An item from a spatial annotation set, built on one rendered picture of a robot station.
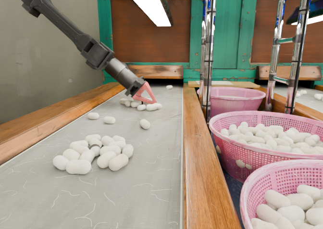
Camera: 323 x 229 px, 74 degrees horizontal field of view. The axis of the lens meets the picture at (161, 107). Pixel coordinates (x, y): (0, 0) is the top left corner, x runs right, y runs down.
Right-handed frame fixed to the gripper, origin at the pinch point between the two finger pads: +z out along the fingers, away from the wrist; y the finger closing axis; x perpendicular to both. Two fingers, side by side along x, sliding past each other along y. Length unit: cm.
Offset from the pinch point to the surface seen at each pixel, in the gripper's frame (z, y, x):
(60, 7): -117, 136, 24
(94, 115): -10.7, -16.2, 10.0
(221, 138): 12.8, -32.8, -11.6
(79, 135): -8.9, -28.2, 10.3
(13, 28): -147, 140, 73
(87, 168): -2.8, -44.0, 3.4
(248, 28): 14, 47, -49
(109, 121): -6.2, -19.8, 6.8
